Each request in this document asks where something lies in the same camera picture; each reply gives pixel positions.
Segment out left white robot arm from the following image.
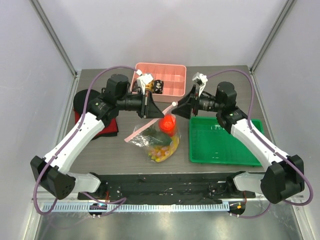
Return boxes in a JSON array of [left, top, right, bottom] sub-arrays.
[[30, 73, 164, 200]]

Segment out green plastic tray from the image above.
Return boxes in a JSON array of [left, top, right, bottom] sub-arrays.
[[189, 116, 261, 167]]

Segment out yellow striped donut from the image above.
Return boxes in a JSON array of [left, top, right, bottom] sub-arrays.
[[145, 82, 153, 93]]

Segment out left aluminium frame post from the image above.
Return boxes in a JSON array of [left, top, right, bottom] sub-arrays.
[[29, 0, 77, 77]]

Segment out yellow fake banana bunch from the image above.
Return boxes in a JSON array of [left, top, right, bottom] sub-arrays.
[[147, 138, 180, 163]]

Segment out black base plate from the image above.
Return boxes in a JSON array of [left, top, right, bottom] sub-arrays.
[[90, 173, 256, 205]]

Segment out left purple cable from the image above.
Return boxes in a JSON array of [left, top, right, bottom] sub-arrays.
[[33, 65, 137, 230]]

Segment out black sprinkled donut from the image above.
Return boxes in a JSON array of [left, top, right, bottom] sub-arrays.
[[152, 79, 164, 95]]

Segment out pink compartment box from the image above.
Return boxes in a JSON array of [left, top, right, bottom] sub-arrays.
[[135, 62, 187, 103]]

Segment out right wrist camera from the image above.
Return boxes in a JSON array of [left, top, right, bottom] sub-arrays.
[[192, 72, 208, 94]]

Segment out aluminium frame post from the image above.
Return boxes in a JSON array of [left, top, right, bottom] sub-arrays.
[[29, 0, 77, 77], [250, 0, 297, 74]]

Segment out clear zip top bag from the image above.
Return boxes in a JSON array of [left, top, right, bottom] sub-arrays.
[[124, 101, 181, 163]]

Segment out fake pineapple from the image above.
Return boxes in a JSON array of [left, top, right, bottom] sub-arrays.
[[135, 126, 172, 147]]

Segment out black and red cap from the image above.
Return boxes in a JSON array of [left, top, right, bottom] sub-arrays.
[[72, 89, 120, 141]]

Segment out red fake tomato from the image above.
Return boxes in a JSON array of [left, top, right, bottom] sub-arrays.
[[158, 113, 177, 137]]

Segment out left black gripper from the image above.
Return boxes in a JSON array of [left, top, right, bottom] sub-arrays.
[[117, 89, 165, 119]]

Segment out slotted cable duct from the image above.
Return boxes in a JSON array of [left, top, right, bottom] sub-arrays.
[[52, 202, 230, 213]]

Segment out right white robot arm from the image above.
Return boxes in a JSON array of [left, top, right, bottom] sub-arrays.
[[172, 81, 305, 204]]

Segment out right aluminium frame post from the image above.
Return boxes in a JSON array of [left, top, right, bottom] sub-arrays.
[[250, 0, 297, 74]]

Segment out dark chocolate donut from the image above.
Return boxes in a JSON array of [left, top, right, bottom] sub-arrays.
[[131, 80, 141, 94]]

